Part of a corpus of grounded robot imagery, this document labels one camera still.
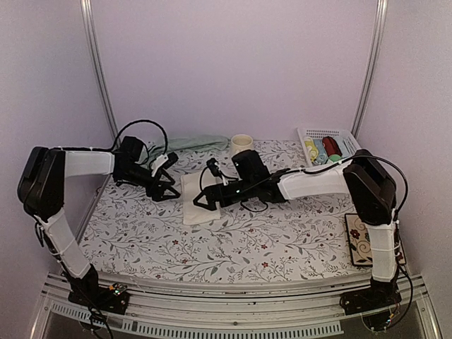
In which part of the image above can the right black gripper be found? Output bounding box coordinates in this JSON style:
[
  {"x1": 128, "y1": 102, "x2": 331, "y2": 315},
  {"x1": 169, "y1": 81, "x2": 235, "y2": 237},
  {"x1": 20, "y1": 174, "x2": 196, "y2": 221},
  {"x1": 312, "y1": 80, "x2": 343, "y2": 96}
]
[{"x1": 194, "y1": 177, "x2": 258, "y2": 210}]

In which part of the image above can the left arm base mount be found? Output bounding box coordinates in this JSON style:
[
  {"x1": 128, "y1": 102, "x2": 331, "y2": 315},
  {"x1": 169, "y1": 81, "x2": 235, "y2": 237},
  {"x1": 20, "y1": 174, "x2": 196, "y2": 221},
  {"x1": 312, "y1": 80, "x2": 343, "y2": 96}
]
[{"x1": 68, "y1": 282, "x2": 130, "y2": 315}]

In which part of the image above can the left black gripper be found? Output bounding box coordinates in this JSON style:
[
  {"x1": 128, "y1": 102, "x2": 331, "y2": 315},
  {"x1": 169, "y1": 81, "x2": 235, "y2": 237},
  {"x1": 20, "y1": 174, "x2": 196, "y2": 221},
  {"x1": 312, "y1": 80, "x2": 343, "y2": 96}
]
[{"x1": 117, "y1": 163, "x2": 181, "y2": 201}]

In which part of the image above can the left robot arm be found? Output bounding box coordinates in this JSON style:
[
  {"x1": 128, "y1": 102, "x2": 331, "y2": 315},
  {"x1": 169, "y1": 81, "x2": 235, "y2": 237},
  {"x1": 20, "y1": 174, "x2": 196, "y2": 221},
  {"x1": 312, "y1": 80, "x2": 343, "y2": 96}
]
[{"x1": 17, "y1": 133, "x2": 180, "y2": 307}]

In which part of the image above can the right aluminium frame post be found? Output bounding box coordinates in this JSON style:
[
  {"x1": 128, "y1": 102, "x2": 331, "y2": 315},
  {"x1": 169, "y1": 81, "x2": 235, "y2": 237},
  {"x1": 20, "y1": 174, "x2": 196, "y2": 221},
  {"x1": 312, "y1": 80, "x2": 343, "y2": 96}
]
[{"x1": 351, "y1": 0, "x2": 388, "y2": 138}]

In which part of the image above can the light blue rolled towel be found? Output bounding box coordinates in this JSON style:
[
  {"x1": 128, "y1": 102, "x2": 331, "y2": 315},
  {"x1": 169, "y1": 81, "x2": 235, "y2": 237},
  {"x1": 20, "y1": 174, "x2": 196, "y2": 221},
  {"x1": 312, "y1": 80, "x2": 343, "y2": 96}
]
[{"x1": 313, "y1": 139, "x2": 328, "y2": 165}]

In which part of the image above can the aluminium front rail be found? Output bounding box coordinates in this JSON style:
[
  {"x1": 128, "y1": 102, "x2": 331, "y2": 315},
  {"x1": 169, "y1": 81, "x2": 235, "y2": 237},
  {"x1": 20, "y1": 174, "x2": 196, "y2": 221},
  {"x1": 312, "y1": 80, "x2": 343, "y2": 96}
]
[{"x1": 30, "y1": 271, "x2": 442, "y2": 339}]

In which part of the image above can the cream white towel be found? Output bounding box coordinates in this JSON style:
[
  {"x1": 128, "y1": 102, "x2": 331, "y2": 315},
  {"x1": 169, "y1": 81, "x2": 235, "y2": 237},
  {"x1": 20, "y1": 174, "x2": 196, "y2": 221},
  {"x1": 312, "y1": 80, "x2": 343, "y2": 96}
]
[{"x1": 179, "y1": 172, "x2": 234, "y2": 227}]

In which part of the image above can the aluminium frame post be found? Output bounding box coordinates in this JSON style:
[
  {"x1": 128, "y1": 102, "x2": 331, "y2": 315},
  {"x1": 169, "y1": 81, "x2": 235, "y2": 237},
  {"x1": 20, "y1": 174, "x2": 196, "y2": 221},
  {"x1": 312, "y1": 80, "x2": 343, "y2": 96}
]
[
  {"x1": 351, "y1": 0, "x2": 388, "y2": 138},
  {"x1": 80, "y1": 0, "x2": 119, "y2": 138}
]

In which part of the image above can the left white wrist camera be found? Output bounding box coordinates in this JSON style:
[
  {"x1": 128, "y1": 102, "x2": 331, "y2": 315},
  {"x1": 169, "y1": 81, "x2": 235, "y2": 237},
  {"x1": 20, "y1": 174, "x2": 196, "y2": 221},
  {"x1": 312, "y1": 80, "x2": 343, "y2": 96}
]
[{"x1": 150, "y1": 152, "x2": 179, "y2": 177}]

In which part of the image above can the left aluminium frame post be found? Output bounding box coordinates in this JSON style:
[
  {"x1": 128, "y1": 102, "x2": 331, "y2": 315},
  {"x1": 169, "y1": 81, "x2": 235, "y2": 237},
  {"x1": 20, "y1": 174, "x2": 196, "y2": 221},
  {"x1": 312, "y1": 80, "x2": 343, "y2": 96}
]
[{"x1": 80, "y1": 0, "x2": 119, "y2": 138}]

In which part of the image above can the floral table mat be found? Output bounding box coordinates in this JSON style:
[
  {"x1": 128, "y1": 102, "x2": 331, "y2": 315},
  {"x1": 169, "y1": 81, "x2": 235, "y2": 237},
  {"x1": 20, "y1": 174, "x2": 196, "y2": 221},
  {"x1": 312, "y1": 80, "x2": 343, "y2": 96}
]
[{"x1": 69, "y1": 139, "x2": 386, "y2": 285}]

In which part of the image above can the floral square plate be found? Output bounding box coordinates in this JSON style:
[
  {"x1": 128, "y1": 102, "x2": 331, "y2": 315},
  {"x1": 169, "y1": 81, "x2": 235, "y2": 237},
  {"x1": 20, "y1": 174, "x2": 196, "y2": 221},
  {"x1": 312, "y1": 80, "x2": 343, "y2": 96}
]
[{"x1": 345, "y1": 213, "x2": 406, "y2": 268}]

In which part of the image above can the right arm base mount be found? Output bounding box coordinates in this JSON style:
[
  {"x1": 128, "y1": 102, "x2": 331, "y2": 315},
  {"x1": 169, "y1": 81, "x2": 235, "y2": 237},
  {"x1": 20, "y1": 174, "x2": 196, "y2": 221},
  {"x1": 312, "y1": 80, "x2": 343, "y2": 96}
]
[{"x1": 339, "y1": 279, "x2": 402, "y2": 315}]

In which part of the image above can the white plastic basket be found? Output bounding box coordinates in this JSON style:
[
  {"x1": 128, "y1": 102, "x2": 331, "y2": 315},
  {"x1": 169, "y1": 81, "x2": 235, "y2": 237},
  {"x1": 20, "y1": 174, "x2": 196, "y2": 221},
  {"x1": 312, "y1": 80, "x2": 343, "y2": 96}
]
[{"x1": 297, "y1": 127, "x2": 361, "y2": 167}]

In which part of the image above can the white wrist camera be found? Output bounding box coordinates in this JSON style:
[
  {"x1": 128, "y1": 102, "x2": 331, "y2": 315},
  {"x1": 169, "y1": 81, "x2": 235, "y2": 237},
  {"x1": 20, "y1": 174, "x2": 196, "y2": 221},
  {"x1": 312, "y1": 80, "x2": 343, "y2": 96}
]
[
  {"x1": 150, "y1": 152, "x2": 179, "y2": 177},
  {"x1": 206, "y1": 158, "x2": 229, "y2": 186}
]

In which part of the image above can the cream ceramic mug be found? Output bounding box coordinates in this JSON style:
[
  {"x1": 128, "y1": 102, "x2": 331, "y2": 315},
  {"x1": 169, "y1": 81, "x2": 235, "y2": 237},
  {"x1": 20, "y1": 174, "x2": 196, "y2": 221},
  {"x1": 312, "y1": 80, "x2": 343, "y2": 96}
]
[{"x1": 230, "y1": 134, "x2": 254, "y2": 156}]

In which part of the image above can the mint green towel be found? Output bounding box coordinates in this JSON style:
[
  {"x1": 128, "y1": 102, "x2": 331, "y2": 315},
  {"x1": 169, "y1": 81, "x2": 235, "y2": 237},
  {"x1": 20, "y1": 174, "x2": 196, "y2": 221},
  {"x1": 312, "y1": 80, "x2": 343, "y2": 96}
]
[{"x1": 149, "y1": 135, "x2": 229, "y2": 155}]

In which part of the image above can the yellow rolled towel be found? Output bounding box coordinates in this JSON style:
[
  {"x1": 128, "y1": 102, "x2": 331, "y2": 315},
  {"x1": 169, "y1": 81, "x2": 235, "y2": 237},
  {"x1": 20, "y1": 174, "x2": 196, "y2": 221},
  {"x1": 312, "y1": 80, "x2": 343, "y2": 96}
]
[{"x1": 304, "y1": 137, "x2": 319, "y2": 162}]

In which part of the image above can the green rolled towel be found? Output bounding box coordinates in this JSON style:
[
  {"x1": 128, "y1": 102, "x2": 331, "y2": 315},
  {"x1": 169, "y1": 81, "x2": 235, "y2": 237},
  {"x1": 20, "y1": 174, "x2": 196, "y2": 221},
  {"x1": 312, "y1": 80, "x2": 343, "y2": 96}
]
[{"x1": 327, "y1": 154, "x2": 342, "y2": 164}]

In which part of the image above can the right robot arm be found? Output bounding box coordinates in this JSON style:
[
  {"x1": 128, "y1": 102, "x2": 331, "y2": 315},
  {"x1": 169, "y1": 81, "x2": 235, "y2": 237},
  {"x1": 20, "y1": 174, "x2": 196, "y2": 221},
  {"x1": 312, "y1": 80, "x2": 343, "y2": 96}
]
[{"x1": 193, "y1": 149, "x2": 403, "y2": 308}]

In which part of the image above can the red rolled towel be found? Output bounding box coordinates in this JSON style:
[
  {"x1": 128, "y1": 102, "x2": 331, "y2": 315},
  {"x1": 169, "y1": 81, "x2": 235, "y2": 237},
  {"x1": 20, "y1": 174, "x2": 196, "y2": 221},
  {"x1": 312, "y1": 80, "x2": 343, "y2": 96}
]
[{"x1": 322, "y1": 136, "x2": 343, "y2": 157}]

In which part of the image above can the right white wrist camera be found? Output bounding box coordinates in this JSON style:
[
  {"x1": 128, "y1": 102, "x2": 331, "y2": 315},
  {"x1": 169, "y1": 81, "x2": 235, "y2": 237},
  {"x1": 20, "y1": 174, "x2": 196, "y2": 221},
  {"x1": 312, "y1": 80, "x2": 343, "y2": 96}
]
[{"x1": 206, "y1": 158, "x2": 229, "y2": 186}]

